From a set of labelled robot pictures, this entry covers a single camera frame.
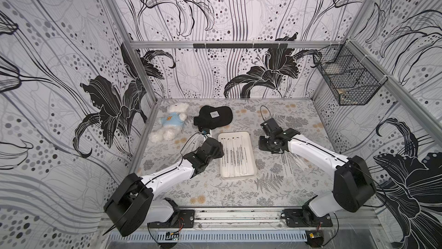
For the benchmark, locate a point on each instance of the white teddy bear blue shirt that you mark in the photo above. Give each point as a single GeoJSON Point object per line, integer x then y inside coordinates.
{"type": "Point", "coordinates": [171, 124]}

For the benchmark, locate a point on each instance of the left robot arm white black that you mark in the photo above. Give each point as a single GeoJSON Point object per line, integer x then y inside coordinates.
{"type": "Point", "coordinates": [133, 203]}

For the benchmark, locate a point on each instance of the white storage tray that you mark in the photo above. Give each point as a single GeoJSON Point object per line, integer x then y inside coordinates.
{"type": "Point", "coordinates": [241, 160]}

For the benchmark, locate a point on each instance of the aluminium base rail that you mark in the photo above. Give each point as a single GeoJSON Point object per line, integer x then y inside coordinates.
{"type": "Point", "coordinates": [260, 218]}

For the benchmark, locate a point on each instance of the black wall bar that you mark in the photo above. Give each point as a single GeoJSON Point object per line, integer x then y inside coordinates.
{"type": "Point", "coordinates": [239, 45]}

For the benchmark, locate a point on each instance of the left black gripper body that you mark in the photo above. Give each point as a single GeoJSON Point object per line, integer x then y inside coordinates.
{"type": "Point", "coordinates": [218, 153]}

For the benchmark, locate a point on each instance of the left pile wrapped straw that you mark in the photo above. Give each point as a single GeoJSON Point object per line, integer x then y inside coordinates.
{"type": "Point", "coordinates": [193, 143]}

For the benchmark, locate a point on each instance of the black cap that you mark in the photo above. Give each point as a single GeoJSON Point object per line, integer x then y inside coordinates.
{"type": "Point", "coordinates": [213, 117]}

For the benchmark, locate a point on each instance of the white cable duct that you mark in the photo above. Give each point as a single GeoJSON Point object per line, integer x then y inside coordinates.
{"type": "Point", "coordinates": [213, 236]}

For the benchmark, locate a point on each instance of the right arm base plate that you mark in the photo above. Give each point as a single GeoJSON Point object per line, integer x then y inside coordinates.
{"type": "Point", "coordinates": [298, 218]}

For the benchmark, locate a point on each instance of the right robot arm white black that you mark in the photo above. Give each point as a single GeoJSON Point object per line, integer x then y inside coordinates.
{"type": "Point", "coordinates": [353, 184]}

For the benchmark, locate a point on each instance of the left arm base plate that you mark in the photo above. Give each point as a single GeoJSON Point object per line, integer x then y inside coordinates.
{"type": "Point", "coordinates": [181, 219]}

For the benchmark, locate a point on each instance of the black wire basket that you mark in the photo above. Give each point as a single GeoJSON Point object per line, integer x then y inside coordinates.
{"type": "Point", "coordinates": [347, 75]}

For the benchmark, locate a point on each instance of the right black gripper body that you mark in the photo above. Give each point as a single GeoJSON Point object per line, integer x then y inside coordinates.
{"type": "Point", "coordinates": [273, 130]}

